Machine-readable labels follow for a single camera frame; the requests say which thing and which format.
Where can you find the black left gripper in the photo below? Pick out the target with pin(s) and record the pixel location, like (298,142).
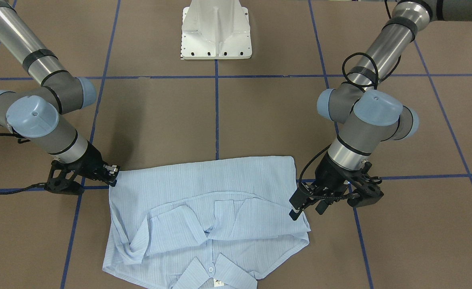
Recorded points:
(327,172)

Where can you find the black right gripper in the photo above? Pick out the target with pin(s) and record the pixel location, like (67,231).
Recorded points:
(91,159)

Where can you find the light blue button-up shirt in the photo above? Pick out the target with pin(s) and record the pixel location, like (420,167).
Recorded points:
(204,225)

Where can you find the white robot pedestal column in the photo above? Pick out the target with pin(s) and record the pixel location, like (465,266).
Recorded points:
(215,30)

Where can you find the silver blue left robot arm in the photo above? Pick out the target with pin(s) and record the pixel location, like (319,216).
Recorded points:
(368,115)

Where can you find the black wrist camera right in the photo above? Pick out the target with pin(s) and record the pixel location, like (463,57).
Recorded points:
(61,179)

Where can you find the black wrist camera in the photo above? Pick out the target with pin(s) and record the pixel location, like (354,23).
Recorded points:
(366,188)
(61,179)

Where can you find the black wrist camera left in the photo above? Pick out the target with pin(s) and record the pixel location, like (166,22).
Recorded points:
(366,188)

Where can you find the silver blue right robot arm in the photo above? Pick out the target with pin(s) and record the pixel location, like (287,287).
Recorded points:
(38,114)

